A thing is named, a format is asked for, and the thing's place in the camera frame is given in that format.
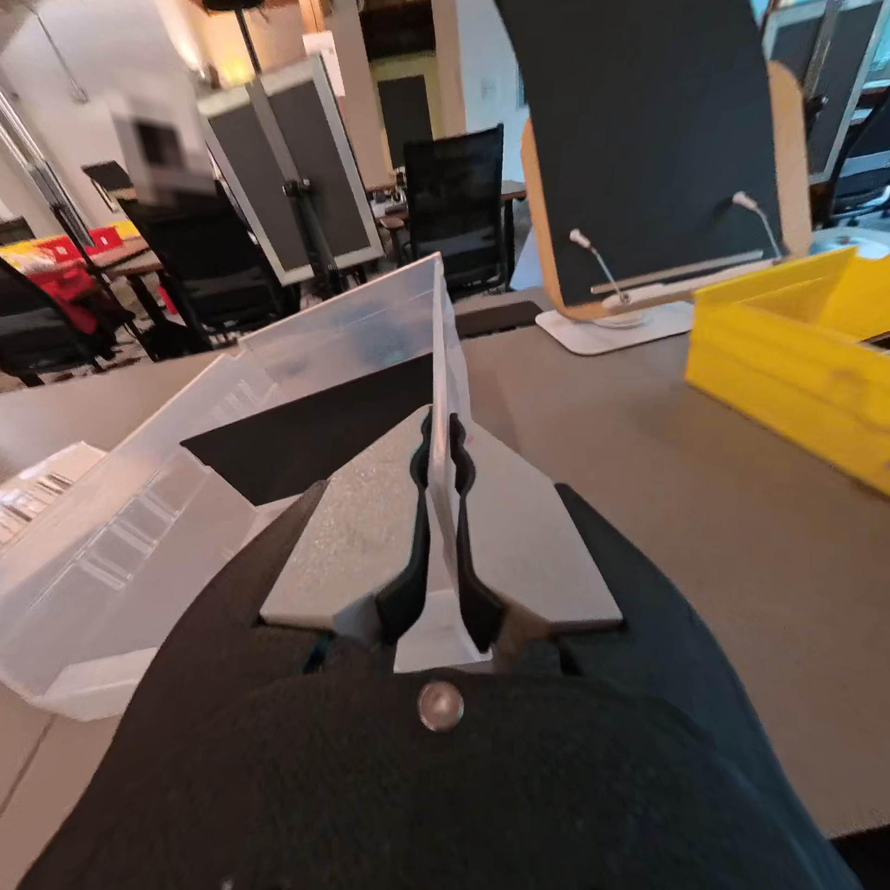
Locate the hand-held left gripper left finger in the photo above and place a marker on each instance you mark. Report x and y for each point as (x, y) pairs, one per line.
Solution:
(347, 535)

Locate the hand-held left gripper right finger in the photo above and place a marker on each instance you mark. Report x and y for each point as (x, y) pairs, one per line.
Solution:
(535, 542)

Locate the clear plastic container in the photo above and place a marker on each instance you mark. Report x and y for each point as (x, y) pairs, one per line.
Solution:
(139, 556)

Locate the black mesh office chair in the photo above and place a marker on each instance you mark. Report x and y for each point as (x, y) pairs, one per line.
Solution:
(859, 174)
(48, 327)
(455, 201)
(201, 271)

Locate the yellow plastic bin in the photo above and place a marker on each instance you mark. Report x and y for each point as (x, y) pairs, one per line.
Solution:
(779, 361)

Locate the grey-framed black panel stand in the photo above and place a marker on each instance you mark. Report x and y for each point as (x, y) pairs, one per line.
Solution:
(299, 174)
(834, 83)

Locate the red plastic bin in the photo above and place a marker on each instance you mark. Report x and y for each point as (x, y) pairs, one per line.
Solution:
(76, 268)

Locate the black wooden-edged book stand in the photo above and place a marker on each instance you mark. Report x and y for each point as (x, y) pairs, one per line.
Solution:
(646, 139)

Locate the grey pouch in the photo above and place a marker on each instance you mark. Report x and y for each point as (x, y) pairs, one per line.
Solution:
(845, 242)

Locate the black light stand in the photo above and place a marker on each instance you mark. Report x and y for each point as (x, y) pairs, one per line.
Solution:
(243, 35)

